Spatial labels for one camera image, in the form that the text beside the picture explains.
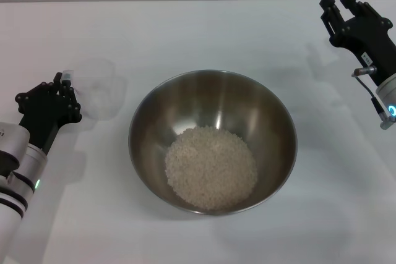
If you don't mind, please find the clear plastic measuring cup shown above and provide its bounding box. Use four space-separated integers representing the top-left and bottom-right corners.
61 56 128 121

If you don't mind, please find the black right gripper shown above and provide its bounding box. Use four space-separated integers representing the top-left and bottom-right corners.
319 0 396 87

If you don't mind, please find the white rice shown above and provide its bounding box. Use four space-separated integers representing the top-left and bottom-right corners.
164 126 259 211

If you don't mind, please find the stainless steel bowl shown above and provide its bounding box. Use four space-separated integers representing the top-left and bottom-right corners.
127 69 298 216

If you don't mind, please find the right arm cable with connector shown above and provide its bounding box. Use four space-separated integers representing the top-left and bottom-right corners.
351 65 396 130

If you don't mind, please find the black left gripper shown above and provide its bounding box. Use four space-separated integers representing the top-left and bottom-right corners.
14 72 83 155

